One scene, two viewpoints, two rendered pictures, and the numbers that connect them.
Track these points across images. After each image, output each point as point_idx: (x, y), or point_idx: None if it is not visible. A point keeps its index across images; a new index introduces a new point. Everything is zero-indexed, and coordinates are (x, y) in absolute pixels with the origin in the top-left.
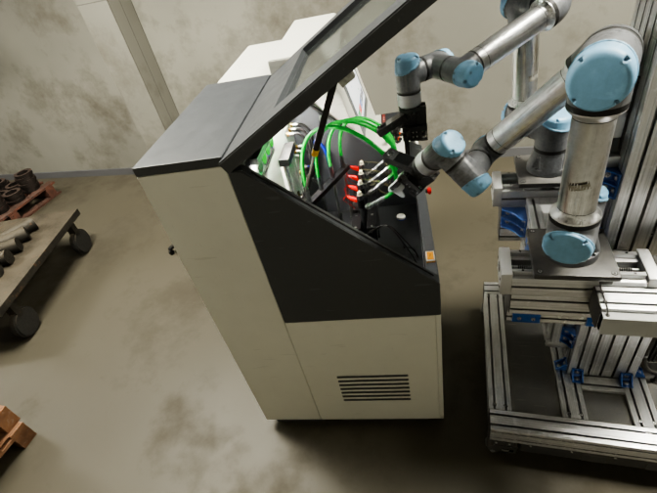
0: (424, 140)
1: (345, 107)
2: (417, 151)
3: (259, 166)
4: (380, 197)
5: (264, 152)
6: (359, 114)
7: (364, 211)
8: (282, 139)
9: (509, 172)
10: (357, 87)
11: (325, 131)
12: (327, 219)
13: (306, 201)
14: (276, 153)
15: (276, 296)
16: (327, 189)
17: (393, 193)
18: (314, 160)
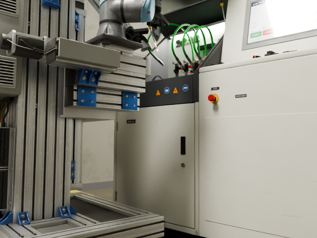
0: (147, 25)
1: (226, 23)
2: (151, 32)
3: (176, 40)
4: (156, 56)
5: (177, 35)
6: (253, 34)
7: (175, 75)
8: (213, 40)
9: (138, 55)
10: (296, 16)
11: (194, 31)
12: (147, 54)
13: (154, 48)
14: (200, 43)
15: None
16: None
17: (149, 52)
18: (150, 30)
